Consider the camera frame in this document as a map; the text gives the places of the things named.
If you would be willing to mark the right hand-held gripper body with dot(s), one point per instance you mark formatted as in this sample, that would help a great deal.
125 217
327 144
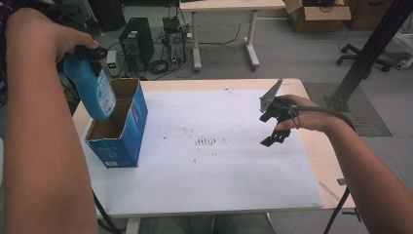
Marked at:
281 109

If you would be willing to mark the small white power device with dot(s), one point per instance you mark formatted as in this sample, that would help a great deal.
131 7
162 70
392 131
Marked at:
112 61

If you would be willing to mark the person's right hand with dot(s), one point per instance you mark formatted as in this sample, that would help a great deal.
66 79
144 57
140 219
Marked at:
313 117

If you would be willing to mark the open grey computer case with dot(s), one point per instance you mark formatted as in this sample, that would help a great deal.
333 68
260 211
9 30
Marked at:
175 42

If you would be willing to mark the white table mat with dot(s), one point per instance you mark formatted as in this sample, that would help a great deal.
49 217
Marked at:
214 175

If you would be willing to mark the white table leg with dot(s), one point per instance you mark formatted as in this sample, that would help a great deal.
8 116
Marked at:
132 226

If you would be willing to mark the person's left hand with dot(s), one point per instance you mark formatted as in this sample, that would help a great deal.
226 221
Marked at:
42 32

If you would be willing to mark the white device on floor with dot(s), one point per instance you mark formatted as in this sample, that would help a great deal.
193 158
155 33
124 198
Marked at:
405 63

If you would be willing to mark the blue bottle with white cap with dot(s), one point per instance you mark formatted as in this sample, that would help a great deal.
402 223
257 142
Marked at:
92 94

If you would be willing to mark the black office chair base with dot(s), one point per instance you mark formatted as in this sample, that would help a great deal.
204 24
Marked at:
363 58

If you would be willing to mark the black metal stand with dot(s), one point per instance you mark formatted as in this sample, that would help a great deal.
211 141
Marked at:
370 48

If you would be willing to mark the grey floor mat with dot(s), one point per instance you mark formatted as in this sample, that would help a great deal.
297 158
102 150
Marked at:
370 123

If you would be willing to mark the blue cardboard box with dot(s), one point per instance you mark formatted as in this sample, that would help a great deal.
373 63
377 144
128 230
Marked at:
130 130

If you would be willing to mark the black cabinet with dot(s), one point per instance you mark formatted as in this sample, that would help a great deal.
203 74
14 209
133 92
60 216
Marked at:
107 14

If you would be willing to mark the black computer tower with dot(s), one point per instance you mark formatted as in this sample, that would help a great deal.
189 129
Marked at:
138 39

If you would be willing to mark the wooden table with white legs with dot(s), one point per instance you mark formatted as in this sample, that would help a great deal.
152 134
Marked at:
227 5

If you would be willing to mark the brown cardboard box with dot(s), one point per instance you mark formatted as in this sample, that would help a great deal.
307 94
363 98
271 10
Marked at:
319 16

